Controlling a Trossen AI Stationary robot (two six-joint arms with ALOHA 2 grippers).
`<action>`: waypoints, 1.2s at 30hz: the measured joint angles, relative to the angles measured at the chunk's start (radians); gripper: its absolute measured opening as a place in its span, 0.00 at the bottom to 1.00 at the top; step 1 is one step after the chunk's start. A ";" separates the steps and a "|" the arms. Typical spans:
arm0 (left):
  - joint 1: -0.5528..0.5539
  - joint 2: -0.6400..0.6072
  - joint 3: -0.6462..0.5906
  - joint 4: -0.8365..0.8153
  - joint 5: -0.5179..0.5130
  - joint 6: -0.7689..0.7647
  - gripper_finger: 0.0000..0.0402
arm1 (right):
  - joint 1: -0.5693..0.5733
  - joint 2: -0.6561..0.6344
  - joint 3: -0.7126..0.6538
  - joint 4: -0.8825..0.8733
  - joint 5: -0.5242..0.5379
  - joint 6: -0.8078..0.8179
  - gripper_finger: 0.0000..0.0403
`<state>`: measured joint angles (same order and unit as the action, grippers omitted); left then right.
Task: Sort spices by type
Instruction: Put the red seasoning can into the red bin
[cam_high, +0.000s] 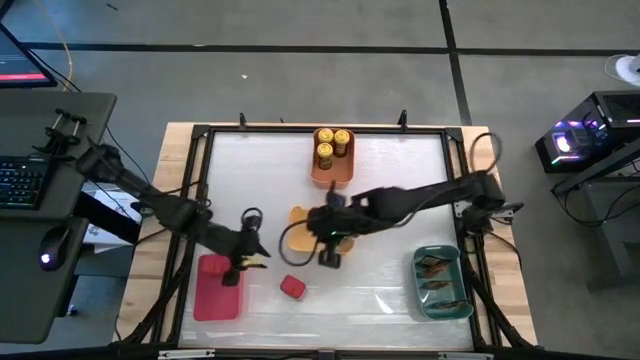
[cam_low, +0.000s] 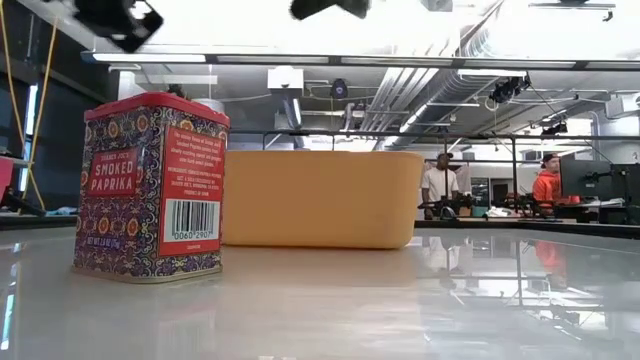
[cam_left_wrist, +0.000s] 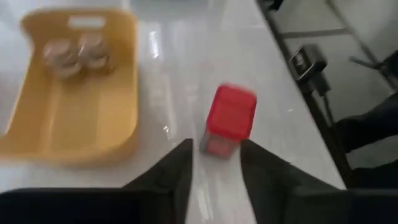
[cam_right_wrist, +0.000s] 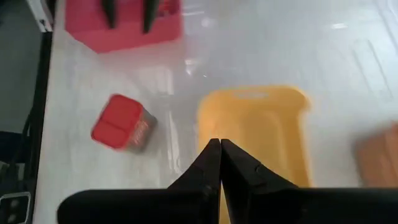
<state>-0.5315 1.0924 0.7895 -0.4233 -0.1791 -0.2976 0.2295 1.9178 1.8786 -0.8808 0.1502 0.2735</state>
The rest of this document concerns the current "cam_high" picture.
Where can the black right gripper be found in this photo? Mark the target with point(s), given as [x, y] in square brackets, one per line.
[330, 225]

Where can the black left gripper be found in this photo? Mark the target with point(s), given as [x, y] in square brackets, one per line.
[230, 245]

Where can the yellow-lid spice jar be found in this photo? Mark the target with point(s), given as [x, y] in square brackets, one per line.
[325, 135]
[342, 137]
[325, 150]

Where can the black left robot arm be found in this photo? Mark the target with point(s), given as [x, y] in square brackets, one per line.
[165, 212]

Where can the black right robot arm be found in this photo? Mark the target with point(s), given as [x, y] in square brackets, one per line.
[425, 197]

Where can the yellow plastic bin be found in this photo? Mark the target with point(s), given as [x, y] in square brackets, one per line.
[299, 235]

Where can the red plastic bin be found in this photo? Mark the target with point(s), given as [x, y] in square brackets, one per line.
[215, 305]

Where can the orange plastic bin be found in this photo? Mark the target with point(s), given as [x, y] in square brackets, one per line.
[340, 172]

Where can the teal plastic bin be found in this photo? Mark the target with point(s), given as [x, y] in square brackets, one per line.
[425, 305]

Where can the black computer mouse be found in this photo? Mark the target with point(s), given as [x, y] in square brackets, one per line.
[52, 247]

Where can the grey desk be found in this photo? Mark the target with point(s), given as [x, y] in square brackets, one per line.
[30, 300]

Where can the backlit black keyboard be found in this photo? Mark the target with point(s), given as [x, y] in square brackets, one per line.
[20, 182]

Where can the dark grey side table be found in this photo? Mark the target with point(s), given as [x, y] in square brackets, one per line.
[620, 235]

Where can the computer monitor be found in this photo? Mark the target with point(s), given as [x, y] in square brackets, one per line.
[20, 65]

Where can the black lit computer tower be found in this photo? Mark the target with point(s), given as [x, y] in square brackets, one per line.
[615, 107]

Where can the white round appliance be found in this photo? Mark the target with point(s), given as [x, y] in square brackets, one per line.
[630, 67]

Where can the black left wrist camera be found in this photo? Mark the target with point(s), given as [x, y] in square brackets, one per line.
[250, 234]

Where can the silver bracket plate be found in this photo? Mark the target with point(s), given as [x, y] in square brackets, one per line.
[465, 356]
[185, 354]

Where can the black aluminium table frame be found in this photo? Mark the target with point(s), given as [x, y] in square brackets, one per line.
[270, 129]

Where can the black frame clamp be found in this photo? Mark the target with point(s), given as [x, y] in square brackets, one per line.
[243, 121]
[402, 120]

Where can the black clamp bracket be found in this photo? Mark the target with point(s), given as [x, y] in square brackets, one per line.
[59, 142]

